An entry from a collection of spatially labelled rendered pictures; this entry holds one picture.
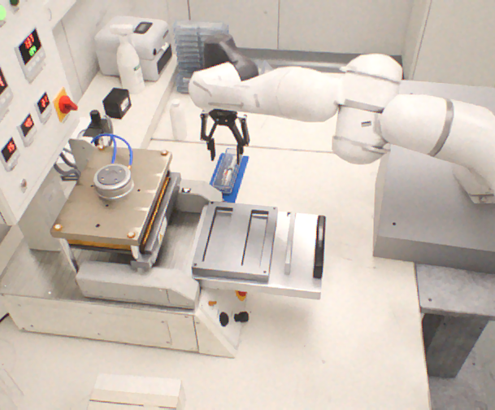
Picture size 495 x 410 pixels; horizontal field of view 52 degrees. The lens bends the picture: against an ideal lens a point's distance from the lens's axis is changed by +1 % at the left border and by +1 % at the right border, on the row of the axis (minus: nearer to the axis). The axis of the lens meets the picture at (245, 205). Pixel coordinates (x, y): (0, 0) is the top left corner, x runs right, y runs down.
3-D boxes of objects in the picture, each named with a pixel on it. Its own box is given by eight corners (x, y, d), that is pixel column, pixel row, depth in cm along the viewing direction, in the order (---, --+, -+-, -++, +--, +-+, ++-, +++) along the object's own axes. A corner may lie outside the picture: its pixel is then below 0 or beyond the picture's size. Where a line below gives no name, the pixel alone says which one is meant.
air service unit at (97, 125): (86, 181, 131) (71, 135, 120) (106, 145, 141) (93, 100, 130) (106, 183, 130) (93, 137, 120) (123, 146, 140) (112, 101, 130)
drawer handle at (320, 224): (312, 277, 109) (314, 265, 106) (315, 225, 119) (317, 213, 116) (322, 278, 108) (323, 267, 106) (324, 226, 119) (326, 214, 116)
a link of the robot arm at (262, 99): (314, 60, 108) (240, 49, 133) (240, 89, 101) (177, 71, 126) (321, 109, 113) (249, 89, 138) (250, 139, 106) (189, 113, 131)
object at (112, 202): (33, 256, 108) (11, 215, 99) (86, 161, 129) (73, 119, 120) (145, 268, 105) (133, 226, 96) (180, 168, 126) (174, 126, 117)
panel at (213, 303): (236, 350, 121) (197, 307, 110) (254, 251, 141) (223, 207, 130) (244, 349, 120) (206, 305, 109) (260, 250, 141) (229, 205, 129)
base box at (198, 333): (20, 332, 126) (-6, 292, 114) (78, 220, 152) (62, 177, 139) (235, 359, 120) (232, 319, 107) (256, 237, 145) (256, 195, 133)
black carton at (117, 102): (106, 117, 180) (101, 101, 175) (117, 103, 186) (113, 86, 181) (121, 119, 179) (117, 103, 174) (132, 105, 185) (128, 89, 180)
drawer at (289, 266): (184, 287, 112) (180, 265, 107) (205, 215, 127) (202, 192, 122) (319, 302, 109) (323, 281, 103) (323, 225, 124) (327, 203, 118)
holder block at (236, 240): (192, 273, 110) (190, 266, 108) (210, 207, 124) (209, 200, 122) (267, 282, 108) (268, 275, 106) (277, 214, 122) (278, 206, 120)
